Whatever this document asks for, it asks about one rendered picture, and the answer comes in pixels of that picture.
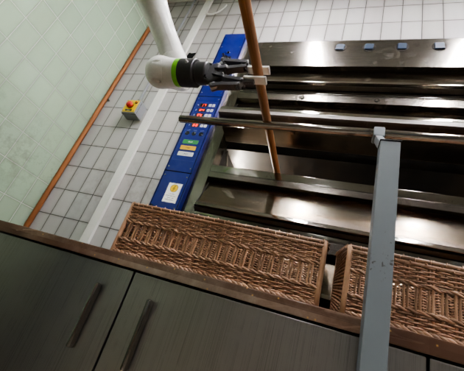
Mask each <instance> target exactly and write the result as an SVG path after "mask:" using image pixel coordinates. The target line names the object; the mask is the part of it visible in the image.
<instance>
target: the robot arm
mask: <svg viewBox="0 0 464 371"><path fill-rule="evenodd" d="M136 2H137V4H138V6H139V8H140V10H141V12H142V14H143V16H144V18H145V20H146V22H147V24H148V26H149V28H150V31H151V33H152V36H153V37H154V40H155V43H156V46H157V47H158V51H159V54H160V55H156V56H154V57H151V58H150V59H149V60H148V61H147V64H146V66H145V76H146V78H147V80H148V82H149V83H150V84H151V85H152V86H153V87H155V88H158V89H173V90H176V91H187V90H188V89H190V88H199V87H200V86H201V85H204V86H210V89H211V91H212V92H214V91H240V90H241V87H242V88H245V86H246V85H267V78H266V76H245V75H244V76H243V77H244V79H243V78H242V77H235V76H231V75H229V74H239V73H246V72H248V74H253V69H252V65H249V62H248V60H243V59H228V58H225V57H221V61H220V62H219V63H215V64H212V63H210V62H208V61H199V60H198V59H197V58H187V56H186V54H185V52H184V50H183V47H182V46H181V43H180V40H179V38H178V36H177V33H176V30H175V26H174V24H173V21H172V17H171V13H170V11H169V5H168V3H167V0H136ZM262 69H263V74H264V75H270V67H269V66H262Z"/></svg>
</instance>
